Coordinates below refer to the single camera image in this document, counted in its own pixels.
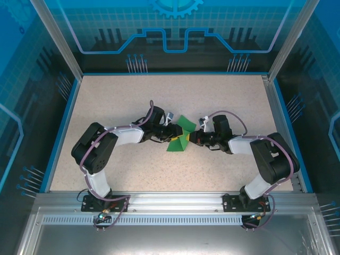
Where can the aluminium mounting rail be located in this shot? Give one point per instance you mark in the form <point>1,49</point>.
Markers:
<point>175,202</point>

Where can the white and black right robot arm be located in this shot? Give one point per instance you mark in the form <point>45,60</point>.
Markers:
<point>241,144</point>

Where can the aluminium side rail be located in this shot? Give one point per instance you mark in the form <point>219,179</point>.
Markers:
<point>275,111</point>

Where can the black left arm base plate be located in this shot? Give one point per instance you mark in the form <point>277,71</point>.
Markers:
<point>89,205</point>

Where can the metal tray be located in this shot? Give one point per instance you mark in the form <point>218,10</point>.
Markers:
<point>170,239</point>

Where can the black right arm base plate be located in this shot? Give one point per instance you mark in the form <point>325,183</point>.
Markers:
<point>229,203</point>

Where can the green square paper sheet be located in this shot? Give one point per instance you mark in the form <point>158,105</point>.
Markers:
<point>186,123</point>

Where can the blue table edge strip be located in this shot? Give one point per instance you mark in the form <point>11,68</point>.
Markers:
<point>62,132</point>

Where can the aluminium frame post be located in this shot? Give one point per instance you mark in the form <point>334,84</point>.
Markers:
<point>292,40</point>
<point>58,40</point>

